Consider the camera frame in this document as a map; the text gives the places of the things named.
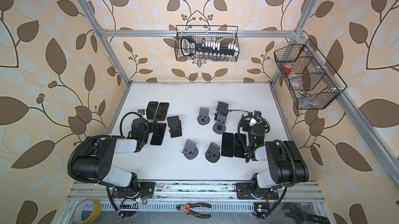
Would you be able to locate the back left grey phone stand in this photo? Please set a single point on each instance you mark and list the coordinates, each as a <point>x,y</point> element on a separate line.
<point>203,116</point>

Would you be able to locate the front right grey phone stand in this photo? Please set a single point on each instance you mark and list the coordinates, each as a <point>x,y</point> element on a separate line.
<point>213,153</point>

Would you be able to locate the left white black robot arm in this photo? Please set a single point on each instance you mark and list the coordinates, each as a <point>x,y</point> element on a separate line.
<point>92,161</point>

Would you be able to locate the red capped bottle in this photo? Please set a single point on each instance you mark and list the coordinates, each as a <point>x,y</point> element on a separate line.
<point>287,68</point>

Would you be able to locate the grey phone stand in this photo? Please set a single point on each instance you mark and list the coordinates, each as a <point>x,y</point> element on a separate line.
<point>219,127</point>
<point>213,153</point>
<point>203,116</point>
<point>190,151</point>

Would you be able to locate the front left grey phone stand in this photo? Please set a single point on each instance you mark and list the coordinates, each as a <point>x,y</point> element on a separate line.
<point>190,151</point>

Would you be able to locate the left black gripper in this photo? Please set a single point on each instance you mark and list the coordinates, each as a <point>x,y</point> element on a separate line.
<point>150,129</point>

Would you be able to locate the middle grey phone stand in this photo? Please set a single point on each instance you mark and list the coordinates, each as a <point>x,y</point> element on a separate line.
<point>219,127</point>

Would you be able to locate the wire basket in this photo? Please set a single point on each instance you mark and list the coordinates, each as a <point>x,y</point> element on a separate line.
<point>314,81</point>
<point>219,33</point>

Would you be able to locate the back wire basket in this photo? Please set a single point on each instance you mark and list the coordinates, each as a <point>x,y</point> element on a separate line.
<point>219,33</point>

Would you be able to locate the black adjustable wrench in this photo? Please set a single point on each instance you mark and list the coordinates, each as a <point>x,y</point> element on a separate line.
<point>300,216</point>

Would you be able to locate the red-edged black phone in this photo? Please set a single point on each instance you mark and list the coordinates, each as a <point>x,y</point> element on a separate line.
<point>158,134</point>

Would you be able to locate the yellow tape roll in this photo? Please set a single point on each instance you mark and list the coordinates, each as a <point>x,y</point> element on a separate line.
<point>87,211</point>

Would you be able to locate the black socket tool set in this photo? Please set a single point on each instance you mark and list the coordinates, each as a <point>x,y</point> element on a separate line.
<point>189,47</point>

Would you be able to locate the right wire basket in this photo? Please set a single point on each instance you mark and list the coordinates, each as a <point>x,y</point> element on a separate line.
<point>314,81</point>

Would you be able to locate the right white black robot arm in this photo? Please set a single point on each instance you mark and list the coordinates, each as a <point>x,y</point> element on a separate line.
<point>286,167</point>

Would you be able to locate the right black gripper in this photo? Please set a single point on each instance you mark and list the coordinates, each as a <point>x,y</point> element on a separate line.
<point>248,124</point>

